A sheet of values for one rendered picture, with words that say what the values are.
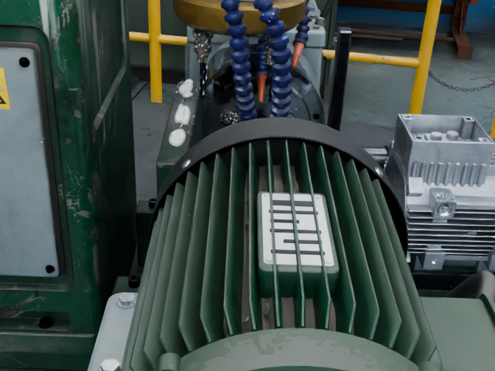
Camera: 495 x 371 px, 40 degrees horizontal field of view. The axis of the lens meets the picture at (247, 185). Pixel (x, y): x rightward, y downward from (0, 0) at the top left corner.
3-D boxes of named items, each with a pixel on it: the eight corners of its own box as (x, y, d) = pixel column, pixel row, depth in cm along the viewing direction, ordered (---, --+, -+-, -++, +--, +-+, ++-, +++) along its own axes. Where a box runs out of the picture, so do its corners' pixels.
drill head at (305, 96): (185, 205, 122) (185, 74, 110) (200, 116, 158) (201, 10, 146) (323, 211, 122) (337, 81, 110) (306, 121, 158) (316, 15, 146)
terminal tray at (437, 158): (405, 185, 99) (412, 141, 95) (390, 154, 108) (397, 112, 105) (485, 188, 99) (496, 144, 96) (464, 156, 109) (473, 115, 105)
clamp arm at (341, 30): (320, 174, 118) (335, 31, 105) (319, 165, 121) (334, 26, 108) (340, 174, 118) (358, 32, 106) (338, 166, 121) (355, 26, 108)
